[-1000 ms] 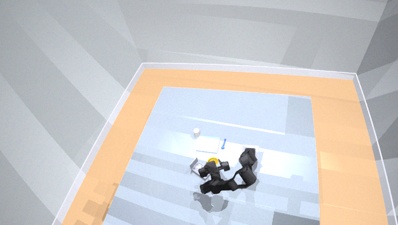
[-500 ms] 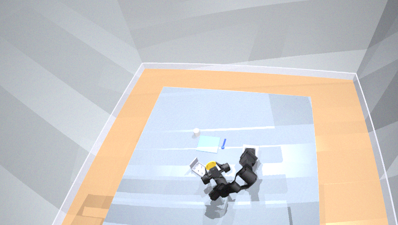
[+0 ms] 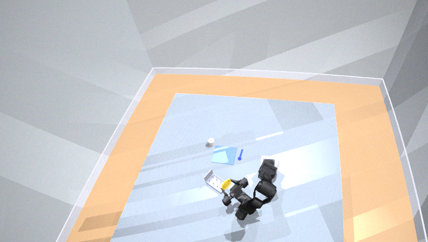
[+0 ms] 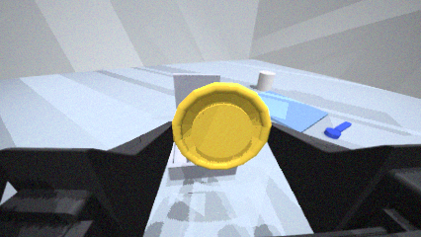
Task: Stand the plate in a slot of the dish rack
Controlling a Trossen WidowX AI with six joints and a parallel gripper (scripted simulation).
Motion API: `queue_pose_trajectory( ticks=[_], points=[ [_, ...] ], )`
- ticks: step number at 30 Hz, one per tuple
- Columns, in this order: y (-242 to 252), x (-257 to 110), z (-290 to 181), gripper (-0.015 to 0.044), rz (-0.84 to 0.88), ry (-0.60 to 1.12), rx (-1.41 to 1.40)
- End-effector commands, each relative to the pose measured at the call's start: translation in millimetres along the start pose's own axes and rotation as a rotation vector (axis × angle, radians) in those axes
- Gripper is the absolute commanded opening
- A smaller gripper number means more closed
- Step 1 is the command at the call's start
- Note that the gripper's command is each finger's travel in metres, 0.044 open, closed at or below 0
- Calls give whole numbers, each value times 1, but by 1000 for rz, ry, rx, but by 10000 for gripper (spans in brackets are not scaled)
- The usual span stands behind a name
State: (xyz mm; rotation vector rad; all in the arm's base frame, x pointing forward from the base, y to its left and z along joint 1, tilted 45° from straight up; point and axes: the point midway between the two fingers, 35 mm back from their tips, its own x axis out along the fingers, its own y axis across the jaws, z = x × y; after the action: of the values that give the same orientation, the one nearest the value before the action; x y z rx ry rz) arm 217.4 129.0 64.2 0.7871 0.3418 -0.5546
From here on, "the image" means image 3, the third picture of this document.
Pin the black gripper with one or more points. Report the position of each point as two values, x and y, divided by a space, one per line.
243 183

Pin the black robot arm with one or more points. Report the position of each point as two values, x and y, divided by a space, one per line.
266 173

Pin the light blue square mat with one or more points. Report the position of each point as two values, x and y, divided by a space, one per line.
225 155

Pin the yellow plate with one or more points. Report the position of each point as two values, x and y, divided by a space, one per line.
226 184

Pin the white cylinder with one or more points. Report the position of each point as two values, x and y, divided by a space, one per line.
211 142

